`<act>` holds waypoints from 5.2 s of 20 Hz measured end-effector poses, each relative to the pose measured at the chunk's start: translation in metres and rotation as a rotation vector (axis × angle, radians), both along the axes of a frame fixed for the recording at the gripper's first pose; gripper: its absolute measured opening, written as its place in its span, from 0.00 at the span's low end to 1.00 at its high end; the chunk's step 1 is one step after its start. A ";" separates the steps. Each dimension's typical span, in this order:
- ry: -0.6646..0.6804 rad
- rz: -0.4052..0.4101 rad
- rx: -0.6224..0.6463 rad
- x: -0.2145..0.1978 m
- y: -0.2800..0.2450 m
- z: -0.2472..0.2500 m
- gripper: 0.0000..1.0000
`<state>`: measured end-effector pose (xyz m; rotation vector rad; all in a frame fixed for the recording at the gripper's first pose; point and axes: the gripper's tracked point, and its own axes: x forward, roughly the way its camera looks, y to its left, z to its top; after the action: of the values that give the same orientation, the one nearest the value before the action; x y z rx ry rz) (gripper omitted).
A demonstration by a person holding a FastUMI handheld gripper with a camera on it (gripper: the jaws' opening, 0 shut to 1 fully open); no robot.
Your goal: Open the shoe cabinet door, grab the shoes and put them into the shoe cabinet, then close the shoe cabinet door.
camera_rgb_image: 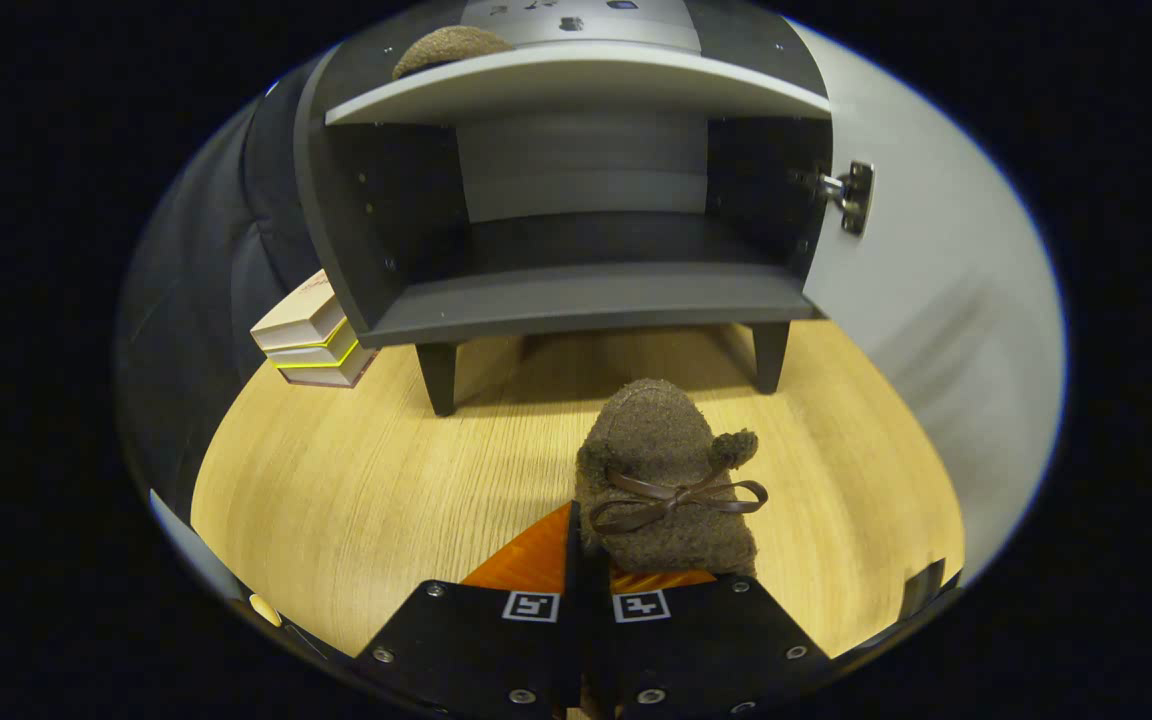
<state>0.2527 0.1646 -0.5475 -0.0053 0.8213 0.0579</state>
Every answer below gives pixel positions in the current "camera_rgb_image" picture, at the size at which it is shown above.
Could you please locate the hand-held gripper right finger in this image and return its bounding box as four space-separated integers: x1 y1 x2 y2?
586 558 832 719

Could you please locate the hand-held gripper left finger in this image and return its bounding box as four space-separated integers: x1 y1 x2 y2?
354 500 583 719

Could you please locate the brown fuzzy shoe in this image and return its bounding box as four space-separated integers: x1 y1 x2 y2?
393 25 515 81
576 378 769 581

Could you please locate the dark grey shoe cabinet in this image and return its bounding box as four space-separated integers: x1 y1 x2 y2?
294 0 832 418

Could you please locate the metal door hinge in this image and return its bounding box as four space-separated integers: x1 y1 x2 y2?
814 160 877 238

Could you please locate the brown cover book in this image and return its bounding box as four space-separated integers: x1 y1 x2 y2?
276 342 379 389

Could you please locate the yellow cover book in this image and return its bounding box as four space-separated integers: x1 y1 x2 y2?
266 320 359 369

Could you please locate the black backdrop cloth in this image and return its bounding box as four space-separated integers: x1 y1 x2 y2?
116 60 337 501

